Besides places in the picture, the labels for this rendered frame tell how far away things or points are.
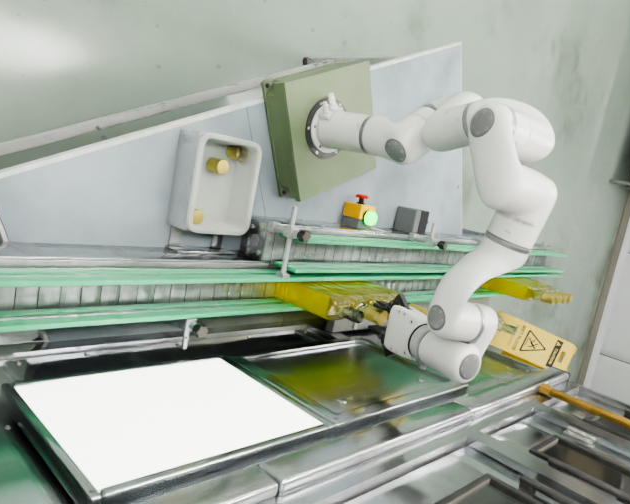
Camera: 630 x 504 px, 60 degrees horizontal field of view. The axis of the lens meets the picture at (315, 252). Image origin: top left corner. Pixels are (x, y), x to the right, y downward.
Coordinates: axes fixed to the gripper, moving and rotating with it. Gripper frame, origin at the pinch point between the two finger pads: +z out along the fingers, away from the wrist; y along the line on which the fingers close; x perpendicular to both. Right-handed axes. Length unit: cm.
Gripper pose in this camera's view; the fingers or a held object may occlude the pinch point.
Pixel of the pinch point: (380, 317)
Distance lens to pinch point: 127.4
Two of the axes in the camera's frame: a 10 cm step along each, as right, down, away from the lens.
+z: -4.8, -2.2, 8.5
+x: -8.6, -0.9, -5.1
